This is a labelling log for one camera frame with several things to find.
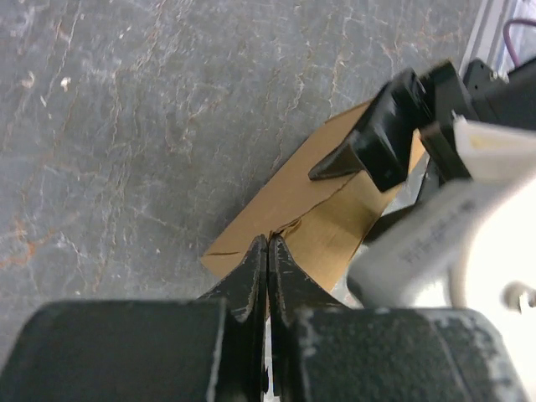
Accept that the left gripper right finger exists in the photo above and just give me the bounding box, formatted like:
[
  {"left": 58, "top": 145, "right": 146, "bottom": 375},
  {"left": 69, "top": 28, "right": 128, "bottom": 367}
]
[{"left": 268, "top": 235, "right": 528, "bottom": 401}]

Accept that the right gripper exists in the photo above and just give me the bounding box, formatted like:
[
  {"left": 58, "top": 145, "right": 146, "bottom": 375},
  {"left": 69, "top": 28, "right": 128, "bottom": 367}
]
[{"left": 308, "top": 61, "right": 478, "bottom": 193}]

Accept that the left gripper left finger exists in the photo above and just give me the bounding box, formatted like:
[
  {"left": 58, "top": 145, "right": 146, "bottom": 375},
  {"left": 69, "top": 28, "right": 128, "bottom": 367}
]
[{"left": 1, "top": 236, "right": 268, "bottom": 401}]

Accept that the right aluminium frame rail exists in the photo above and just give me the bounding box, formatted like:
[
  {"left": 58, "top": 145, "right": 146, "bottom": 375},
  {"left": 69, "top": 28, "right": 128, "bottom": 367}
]
[{"left": 459, "top": 0, "right": 529, "bottom": 75}]

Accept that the small cardboard box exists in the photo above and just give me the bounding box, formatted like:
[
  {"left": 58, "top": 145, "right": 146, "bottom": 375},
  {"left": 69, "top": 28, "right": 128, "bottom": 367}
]
[{"left": 201, "top": 104, "right": 418, "bottom": 291}]

